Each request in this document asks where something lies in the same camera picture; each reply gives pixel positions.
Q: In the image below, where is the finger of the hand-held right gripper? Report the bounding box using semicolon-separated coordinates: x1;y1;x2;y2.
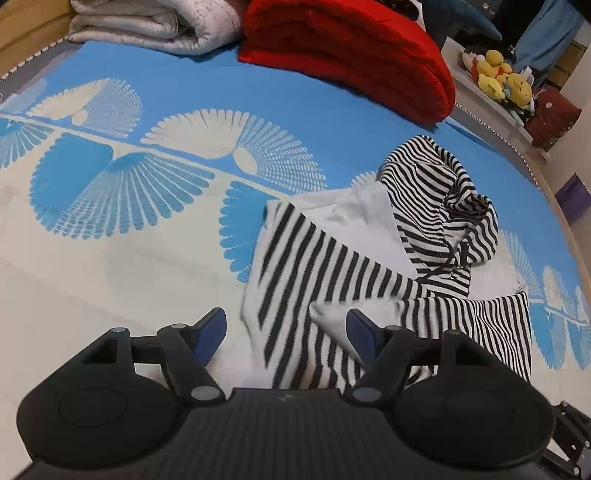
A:
540;401;591;478

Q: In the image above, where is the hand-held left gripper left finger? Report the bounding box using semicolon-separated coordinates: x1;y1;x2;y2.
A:
76;308;228;408

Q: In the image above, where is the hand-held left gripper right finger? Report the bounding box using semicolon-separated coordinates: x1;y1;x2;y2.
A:
346;308;496;408

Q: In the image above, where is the black white striped garment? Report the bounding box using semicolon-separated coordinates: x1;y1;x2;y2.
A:
240;135;532;393

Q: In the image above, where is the blue white printed bed sheet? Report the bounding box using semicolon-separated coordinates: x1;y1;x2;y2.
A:
0;39;591;480

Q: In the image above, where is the purple box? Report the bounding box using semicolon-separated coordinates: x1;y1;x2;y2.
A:
554;174;586;226

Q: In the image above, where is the white bedside ledge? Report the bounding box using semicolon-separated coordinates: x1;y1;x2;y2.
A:
441;37;553;163

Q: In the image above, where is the red folded blanket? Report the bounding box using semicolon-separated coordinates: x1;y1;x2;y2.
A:
238;0;457;125

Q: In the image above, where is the dark red bag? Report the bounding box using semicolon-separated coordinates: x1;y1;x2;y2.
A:
524;85;583;151

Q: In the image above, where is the yellow plush toy bouquet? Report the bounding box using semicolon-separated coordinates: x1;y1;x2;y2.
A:
462;48;539;124

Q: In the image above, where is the white folded quilt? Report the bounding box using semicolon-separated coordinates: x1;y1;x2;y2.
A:
68;0;243;57

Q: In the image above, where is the blue plush shark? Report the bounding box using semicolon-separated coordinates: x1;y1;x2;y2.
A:
416;0;504;43

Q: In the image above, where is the blue hanging cloth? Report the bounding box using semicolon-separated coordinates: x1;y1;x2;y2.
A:
513;0;586;88

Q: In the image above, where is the wooden bed frame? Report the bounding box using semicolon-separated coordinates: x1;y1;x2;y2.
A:
0;0;75;81

